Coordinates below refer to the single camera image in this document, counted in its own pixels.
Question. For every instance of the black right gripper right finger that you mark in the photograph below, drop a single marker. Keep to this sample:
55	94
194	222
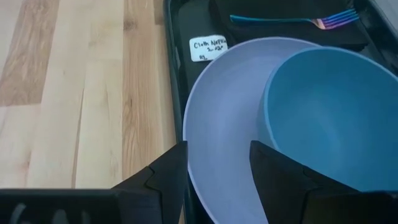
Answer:
280	193

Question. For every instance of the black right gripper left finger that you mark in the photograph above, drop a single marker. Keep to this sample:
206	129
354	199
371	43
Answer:
168	186

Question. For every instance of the lilac plastic plate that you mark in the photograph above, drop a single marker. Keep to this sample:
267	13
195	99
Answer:
224	124

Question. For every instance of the blue plastic bowl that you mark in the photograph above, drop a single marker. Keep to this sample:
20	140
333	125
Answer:
326	118

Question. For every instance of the white handwritten label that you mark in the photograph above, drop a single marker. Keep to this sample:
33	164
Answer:
208	48

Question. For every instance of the iridescent rainbow fork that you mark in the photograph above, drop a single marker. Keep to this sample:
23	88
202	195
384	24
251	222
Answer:
337	19

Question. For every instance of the black cloth napkin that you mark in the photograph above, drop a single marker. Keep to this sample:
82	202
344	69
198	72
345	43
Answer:
280	6

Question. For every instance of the dark green serving tray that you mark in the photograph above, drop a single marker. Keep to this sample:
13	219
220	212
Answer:
172	77

